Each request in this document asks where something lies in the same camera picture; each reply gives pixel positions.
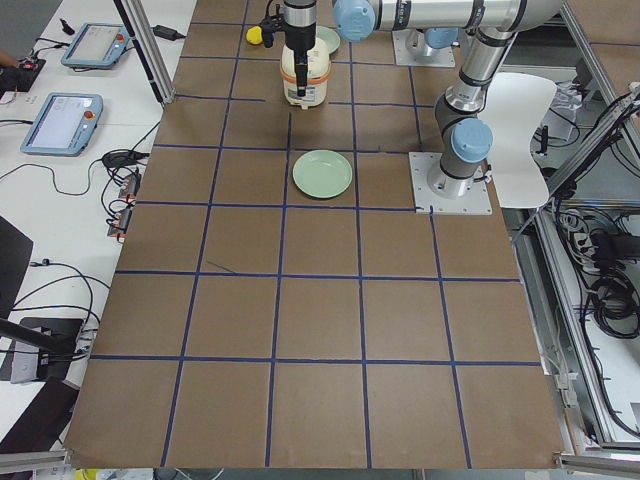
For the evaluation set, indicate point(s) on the aluminium frame post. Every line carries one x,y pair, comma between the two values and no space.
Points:
137,25

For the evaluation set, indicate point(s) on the person hand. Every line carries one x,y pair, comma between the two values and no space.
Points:
8,60

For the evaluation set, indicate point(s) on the green plate far side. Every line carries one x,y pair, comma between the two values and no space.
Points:
330,37

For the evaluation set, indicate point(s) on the black camera stand base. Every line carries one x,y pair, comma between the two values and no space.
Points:
41,348

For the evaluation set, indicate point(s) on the power strip with plugs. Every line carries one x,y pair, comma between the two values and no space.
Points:
121,208

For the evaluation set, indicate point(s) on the blue teach pendant near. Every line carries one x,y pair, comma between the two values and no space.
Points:
64,125

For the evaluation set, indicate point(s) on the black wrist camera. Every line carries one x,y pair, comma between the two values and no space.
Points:
271,24

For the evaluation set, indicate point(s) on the black power adapter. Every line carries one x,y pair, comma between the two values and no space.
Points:
167,33

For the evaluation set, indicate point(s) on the white chair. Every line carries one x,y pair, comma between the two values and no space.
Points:
516,103

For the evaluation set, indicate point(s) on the brown paper table cover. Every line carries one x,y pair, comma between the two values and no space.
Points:
251,325

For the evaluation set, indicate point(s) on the yellow lemon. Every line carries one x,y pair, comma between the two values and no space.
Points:
254,35

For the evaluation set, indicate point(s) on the green plate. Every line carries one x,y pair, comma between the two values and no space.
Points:
330,37
322,174

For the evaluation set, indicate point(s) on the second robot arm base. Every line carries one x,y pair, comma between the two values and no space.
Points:
425,43

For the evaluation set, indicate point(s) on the blue teach pendant far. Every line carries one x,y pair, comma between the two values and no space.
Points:
96,46

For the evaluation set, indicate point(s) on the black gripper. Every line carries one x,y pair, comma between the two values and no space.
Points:
299,34

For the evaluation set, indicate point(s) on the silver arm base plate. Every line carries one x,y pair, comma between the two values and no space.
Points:
436,193

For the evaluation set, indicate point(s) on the blue teach pendant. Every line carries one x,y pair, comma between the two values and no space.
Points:
64,125
96,46

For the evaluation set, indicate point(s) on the green plate near centre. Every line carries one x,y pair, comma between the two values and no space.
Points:
322,174

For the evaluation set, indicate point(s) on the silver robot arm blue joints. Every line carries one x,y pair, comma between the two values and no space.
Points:
467,140

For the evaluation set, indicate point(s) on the cream rice cooker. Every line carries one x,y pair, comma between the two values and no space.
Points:
319,69

